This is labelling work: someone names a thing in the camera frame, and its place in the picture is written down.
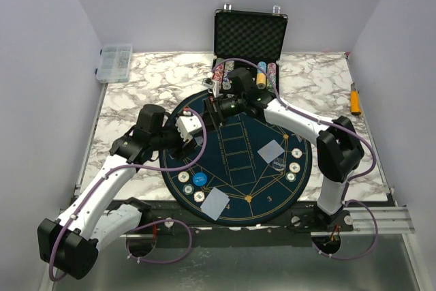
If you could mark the red white chip stack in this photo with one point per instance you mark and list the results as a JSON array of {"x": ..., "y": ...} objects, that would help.
[{"x": 219, "y": 71}]

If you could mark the red white poker chip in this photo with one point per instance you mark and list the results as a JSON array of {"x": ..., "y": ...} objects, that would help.
[{"x": 297, "y": 153}]

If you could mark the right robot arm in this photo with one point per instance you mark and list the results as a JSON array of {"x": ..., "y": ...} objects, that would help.
[{"x": 339, "y": 150}]

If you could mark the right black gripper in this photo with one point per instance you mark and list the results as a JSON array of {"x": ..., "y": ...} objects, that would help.
[{"x": 213, "y": 112}]

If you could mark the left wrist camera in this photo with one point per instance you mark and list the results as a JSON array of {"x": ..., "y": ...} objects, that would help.
[{"x": 188, "y": 124}]

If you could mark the pink green chip stack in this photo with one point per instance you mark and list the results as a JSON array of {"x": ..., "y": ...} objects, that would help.
[{"x": 271, "y": 73}]

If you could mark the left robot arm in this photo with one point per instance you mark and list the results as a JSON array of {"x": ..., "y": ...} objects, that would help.
[{"x": 72, "y": 242}]

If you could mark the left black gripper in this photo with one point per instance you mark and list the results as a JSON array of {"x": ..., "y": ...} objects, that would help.
[{"x": 180, "y": 151}]

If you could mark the clear dealer button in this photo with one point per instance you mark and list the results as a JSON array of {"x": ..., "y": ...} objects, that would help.
[{"x": 278, "y": 164}]

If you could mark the playing card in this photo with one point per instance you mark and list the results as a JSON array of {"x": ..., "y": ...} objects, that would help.
[
  {"x": 214, "y": 204},
  {"x": 271, "y": 151},
  {"x": 199, "y": 140}
]

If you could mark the black aluminium chip case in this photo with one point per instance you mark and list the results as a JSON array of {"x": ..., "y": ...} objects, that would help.
[{"x": 248, "y": 38}]

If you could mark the yellow white poker chip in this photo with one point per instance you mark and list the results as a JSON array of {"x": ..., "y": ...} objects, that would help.
[{"x": 294, "y": 167}]

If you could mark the green white chip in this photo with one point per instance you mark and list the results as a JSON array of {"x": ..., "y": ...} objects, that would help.
[{"x": 188, "y": 189}]

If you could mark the black mounting base rail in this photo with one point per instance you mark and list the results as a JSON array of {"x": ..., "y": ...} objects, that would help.
[{"x": 295, "y": 227}]

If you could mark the yellow chip stack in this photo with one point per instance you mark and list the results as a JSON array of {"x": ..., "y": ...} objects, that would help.
[{"x": 260, "y": 76}]

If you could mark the clear plastic organizer box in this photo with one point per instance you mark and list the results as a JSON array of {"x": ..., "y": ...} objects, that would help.
[{"x": 114, "y": 63}]

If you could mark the orange utility knife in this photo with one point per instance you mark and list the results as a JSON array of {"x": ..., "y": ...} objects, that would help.
[{"x": 354, "y": 101}]

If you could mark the green poker chip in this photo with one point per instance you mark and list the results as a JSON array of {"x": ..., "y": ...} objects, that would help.
[{"x": 291, "y": 177}]

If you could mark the blue grey chip stack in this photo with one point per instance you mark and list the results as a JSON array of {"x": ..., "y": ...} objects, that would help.
[{"x": 228, "y": 68}]

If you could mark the blue small blind button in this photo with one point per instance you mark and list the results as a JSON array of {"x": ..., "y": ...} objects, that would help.
[{"x": 200, "y": 179}]

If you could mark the round blue poker mat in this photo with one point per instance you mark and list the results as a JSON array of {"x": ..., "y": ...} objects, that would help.
[{"x": 232, "y": 164}]

